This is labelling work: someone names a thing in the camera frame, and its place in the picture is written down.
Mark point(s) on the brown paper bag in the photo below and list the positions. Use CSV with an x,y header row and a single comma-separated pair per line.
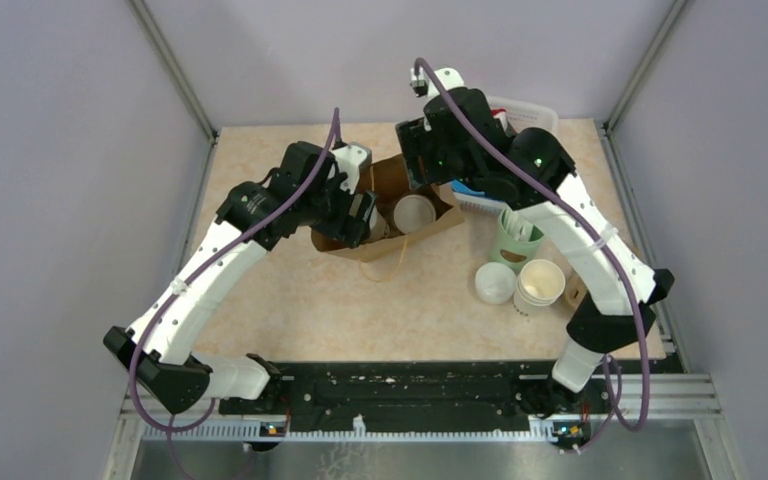
x,y
387,178

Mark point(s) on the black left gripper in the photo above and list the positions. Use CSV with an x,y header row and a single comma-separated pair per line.
x,y
347,228

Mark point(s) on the stack of paper cups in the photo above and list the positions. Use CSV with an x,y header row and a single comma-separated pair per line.
x,y
539,285

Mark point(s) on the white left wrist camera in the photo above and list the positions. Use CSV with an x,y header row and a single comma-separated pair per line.
x,y
353,159

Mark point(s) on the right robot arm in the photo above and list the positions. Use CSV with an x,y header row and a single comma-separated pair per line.
x,y
535,176

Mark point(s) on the brown cardboard cup carrier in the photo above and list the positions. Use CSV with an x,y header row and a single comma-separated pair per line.
x,y
575,291

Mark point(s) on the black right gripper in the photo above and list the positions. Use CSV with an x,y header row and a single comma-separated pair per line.
x,y
414,140

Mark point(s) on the stack of white lids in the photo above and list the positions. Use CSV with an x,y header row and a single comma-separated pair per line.
x,y
494,283

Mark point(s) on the green straw holder cup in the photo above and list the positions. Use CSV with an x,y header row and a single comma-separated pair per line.
x,y
514,254

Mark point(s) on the white plastic basket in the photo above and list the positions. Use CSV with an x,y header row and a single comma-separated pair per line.
x,y
519,115

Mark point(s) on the white paper cup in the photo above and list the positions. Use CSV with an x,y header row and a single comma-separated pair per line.
x,y
378,227

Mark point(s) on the blue snack packet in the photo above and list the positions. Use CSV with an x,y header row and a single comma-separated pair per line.
x,y
465,195

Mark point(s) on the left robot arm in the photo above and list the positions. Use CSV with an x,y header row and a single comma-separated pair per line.
x,y
312,187

